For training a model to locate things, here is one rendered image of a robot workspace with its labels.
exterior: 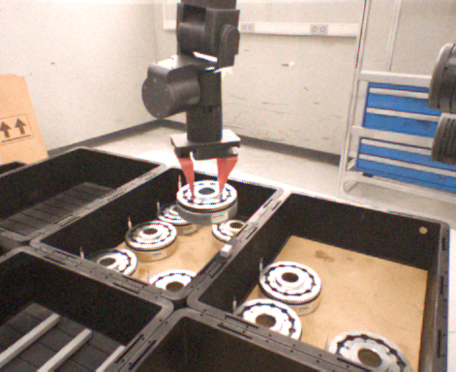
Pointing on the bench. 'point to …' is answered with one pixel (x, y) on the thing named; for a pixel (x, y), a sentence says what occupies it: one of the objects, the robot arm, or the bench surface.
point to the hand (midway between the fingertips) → (206, 189)
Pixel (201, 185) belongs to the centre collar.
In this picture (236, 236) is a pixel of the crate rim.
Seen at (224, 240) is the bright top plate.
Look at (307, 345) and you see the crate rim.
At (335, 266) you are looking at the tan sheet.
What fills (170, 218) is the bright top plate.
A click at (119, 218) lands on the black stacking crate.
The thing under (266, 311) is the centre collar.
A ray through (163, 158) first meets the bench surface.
